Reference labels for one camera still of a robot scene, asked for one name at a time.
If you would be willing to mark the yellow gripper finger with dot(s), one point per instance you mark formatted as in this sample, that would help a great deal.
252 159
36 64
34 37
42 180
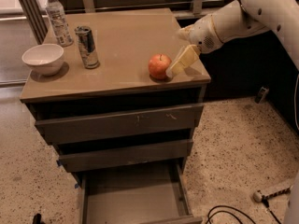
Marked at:
186 33
186 57

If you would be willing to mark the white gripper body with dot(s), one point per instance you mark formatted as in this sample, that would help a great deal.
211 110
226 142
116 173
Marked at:
203 34

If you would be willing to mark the red apple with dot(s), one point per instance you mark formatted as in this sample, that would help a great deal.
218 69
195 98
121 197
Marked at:
157 66

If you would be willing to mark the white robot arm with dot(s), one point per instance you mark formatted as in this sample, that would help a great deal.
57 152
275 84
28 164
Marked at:
239 19

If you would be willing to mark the grey middle drawer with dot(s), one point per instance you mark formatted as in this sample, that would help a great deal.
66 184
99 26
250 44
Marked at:
126 156

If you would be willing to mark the grey drawer cabinet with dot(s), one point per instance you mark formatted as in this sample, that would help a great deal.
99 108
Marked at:
125 41

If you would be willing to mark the grey open bottom drawer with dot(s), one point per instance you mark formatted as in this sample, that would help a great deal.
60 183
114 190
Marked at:
147 193

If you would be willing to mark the grey top drawer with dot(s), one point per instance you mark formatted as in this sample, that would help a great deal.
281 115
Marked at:
110 125

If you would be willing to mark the small grey floor device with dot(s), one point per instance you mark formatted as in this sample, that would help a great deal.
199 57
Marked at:
261 96

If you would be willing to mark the silver drink can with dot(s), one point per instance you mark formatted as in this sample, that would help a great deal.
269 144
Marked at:
86 46

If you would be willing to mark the clear plastic water bottle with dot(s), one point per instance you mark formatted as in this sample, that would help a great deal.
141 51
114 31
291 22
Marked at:
55 12

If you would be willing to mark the white ceramic bowl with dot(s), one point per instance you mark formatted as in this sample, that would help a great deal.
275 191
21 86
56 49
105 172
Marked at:
45 59

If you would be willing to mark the black object at floor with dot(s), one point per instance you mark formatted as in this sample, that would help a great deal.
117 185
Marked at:
37 219

